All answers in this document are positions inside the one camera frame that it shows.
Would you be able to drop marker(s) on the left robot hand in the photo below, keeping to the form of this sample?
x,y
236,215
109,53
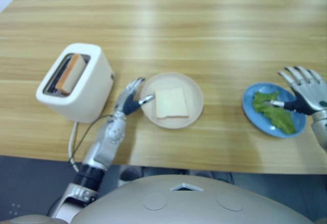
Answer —
x,y
130,101

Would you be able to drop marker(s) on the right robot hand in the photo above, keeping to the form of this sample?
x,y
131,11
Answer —
x,y
305,88

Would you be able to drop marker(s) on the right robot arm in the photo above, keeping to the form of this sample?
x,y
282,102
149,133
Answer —
x,y
320,129

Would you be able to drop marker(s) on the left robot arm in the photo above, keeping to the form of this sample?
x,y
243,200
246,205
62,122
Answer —
x,y
97,157

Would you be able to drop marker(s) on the green lettuce leaf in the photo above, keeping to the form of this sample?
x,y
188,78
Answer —
x,y
277,114

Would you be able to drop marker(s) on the bread slice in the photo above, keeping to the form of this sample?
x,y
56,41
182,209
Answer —
x,y
71,74
170,103

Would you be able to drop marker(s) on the cream toaster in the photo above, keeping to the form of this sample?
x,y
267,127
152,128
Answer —
x,y
87,91

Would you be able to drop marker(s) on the beige round plate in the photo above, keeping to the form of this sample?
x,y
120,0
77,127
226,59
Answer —
x,y
176,80

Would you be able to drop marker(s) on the blue round plate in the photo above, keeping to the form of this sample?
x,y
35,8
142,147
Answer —
x,y
276,132

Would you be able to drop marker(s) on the robot body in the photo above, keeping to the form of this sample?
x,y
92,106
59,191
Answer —
x,y
189,201

